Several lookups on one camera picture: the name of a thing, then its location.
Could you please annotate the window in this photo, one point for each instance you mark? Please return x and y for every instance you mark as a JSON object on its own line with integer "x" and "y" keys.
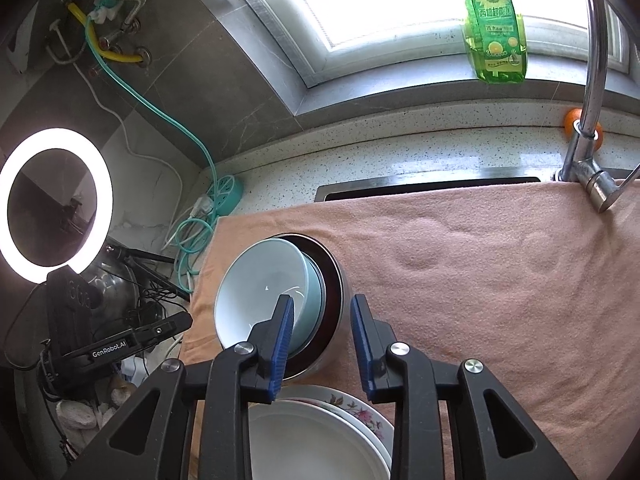
{"x": 400, "y": 0}

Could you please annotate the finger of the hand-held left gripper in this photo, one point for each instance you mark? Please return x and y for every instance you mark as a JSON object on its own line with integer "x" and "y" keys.
{"x": 165, "y": 327}

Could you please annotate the small floral plate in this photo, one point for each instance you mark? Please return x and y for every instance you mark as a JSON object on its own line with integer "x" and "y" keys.
{"x": 370, "y": 422}

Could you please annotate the stainless steel bowl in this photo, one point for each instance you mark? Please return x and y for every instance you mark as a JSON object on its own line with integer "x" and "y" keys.
{"x": 332, "y": 300}

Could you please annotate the steel wok lid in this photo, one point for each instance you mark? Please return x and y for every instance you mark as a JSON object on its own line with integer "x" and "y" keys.
{"x": 112, "y": 280}

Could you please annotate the chrome faucet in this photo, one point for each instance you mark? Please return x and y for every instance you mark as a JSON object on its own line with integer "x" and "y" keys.
{"x": 595, "y": 85}

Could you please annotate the peach towel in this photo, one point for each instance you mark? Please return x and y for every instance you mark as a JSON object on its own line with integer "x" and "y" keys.
{"x": 475, "y": 310}

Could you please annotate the green detergent bottle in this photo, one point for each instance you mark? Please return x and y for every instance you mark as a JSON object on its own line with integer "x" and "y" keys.
{"x": 495, "y": 25}

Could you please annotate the large floral plate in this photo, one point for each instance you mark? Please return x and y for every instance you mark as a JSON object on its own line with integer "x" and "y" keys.
{"x": 345, "y": 399}

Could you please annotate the black tripod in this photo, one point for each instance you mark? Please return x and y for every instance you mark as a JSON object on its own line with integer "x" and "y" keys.
{"x": 145, "y": 257}

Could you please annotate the light blue bowl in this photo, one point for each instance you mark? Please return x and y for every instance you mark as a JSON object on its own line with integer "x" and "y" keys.
{"x": 250, "y": 280}

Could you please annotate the white plate with small print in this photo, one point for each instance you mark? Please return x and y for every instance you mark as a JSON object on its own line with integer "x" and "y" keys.
{"x": 310, "y": 445}

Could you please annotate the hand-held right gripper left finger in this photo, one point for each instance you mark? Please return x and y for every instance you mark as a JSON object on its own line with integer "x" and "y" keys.
{"x": 282, "y": 345}

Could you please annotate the person's left hand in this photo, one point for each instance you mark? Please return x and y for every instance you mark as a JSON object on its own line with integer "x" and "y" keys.
{"x": 75, "y": 412}

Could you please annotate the teal round power strip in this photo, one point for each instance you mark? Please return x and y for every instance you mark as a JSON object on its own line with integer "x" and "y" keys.
{"x": 230, "y": 195}

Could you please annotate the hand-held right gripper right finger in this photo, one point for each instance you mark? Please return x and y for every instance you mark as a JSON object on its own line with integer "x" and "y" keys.
{"x": 361, "y": 345}

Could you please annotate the orange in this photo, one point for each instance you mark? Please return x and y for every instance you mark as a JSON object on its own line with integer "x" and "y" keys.
{"x": 570, "y": 120}

